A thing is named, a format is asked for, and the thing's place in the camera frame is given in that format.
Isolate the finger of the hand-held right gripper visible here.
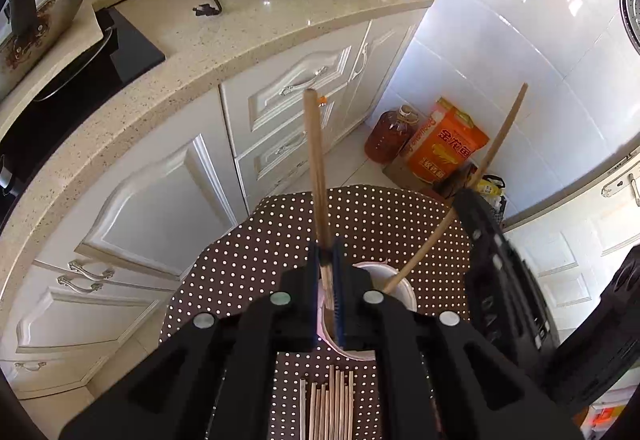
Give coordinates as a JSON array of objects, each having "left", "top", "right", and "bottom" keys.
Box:
[
  {"left": 492, "top": 209, "right": 559, "bottom": 362},
  {"left": 451, "top": 189, "right": 532, "bottom": 352}
]

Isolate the wooden chopstick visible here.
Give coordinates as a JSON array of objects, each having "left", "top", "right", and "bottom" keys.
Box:
[
  {"left": 303, "top": 89, "right": 336, "bottom": 312},
  {"left": 382, "top": 83, "right": 529, "bottom": 295}
]

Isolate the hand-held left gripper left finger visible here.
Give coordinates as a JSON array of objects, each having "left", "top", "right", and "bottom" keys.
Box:
[{"left": 59, "top": 242, "right": 321, "bottom": 440}]

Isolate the brown polka dot tablecloth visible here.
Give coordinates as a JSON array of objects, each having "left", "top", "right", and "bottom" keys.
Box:
[{"left": 159, "top": 185, "right": 473, "bottom": 440}]

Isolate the round steel steamer rack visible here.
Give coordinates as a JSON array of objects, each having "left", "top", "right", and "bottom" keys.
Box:
[{"left": 619, "top": 0, "right": 640, "bottom": 55}]

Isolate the orange rice bag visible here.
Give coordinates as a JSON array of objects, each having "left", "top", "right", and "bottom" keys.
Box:
[{"left": 400, "top": 97, "right": 490, "bottom": 186}]

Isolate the steel wok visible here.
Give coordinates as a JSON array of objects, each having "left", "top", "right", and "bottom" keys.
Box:
[{"left": 0, "top": 0, "right": 89, "bottom": 103}]

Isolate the cardboard box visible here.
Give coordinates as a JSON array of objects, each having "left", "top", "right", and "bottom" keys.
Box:
[{"left": 382, "top": 155, "right": 442, "bottom": 193}]

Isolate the large cooking oil bottle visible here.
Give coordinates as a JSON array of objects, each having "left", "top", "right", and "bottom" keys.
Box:
[{"left": 364, "top": 105, "right": 420, "bottom": 166}]

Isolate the beige stove cover board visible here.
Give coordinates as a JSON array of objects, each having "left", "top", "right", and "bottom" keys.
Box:
[{"left": 0, "top": 0, "right": 120, "bottom": 143}]

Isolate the black cooktop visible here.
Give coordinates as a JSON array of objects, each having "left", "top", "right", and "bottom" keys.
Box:
[{"left": 0, "top": 5, "right": 167, "bottom": 223}]

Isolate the row of wooden chopsticks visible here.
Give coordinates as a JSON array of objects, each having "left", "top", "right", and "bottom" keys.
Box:
[{"left": 298, "top": 365, "right": 357, "bottom": 440}]

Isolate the cream kitchen cabinet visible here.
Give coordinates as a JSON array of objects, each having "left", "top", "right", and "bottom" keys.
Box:
[{"left": 0, "top": 0, "right": 440, "bottom": 421}]

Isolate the white paper cup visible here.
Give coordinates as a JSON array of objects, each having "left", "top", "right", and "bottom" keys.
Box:
[{"left": 318, "top": 261, "right": 418, "bottom": 362}]

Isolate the yellow bottle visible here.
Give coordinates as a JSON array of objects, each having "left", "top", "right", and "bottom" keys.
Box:
[{"left": 472, "top": 176, "right": 504, "bottom": 199}]

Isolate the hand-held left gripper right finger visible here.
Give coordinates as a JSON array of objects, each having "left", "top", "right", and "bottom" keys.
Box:
[{"left": 331, "top": 239, "right": 586, "bottom": 440}]

